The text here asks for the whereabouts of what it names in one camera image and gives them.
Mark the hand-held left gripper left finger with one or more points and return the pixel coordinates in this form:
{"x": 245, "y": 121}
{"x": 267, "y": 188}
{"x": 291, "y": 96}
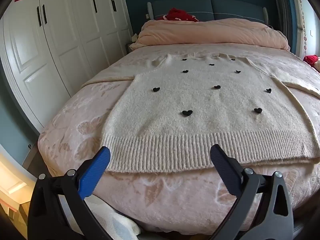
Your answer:
{"x": 95, "y": 170}

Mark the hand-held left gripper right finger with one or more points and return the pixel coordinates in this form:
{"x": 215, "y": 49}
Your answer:
{"x": 225, "y": 172}

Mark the cream knit sweater black hearts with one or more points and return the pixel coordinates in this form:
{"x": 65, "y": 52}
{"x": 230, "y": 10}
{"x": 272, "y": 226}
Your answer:
{"x": 187, "y": 130}

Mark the white fluffy garment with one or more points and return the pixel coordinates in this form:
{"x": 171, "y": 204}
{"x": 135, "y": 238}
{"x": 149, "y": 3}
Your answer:
{"x": 120, "y": 225}

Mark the pink floral bed blanket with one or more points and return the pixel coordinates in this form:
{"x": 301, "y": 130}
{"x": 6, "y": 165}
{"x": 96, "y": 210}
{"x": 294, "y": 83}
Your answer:
{"x": 162, "y": 195}

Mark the dark nightstand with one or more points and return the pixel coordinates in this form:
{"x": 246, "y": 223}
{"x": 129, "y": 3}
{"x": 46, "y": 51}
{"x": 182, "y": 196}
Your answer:
{"x": 128, "y": 47}

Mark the white wardrobe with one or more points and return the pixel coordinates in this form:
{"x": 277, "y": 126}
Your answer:
{"x": 62, "y": 42}

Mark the peach folded duvet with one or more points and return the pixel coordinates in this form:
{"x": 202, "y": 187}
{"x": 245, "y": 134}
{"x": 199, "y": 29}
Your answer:
{"x": 212, "y": 32}

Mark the red plush toy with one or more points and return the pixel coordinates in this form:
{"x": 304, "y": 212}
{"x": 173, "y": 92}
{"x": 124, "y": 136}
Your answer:
{"x": 310, "y": 59}

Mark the red bead garland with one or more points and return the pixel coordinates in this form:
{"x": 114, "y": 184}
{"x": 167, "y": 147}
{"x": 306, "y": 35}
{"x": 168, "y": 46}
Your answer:
{"x": 304, "y": 30}

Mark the red cloth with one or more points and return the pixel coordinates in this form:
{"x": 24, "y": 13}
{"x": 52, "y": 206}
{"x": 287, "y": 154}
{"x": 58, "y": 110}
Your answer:
{"x": 178, "y": 15}

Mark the blue padded headboard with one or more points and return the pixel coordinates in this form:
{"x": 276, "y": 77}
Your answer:
{"x": 225, "y": 7}

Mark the grey curtain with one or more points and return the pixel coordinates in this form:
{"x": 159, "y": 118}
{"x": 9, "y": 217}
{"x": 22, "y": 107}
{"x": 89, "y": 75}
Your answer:
{"x": 282, "y": 10}

